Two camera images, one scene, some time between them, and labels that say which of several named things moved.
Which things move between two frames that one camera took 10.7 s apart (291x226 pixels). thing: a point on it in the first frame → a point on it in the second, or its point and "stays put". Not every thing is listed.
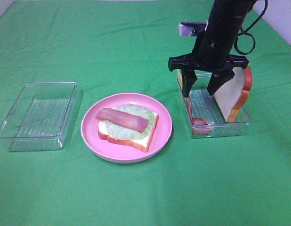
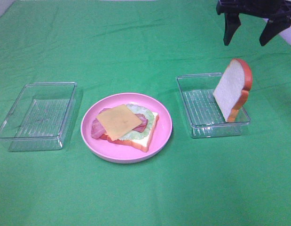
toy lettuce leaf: (122, 132) stays put
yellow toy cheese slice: (180, 78) → (118, 123)
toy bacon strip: (200, 125) → (97, 132)
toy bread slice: (233, 95) stays put
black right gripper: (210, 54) → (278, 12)
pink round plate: (120, 152) stays put
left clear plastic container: (38, 119) stays put
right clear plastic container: (204, 117) stays put
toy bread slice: (142, 144) stays put
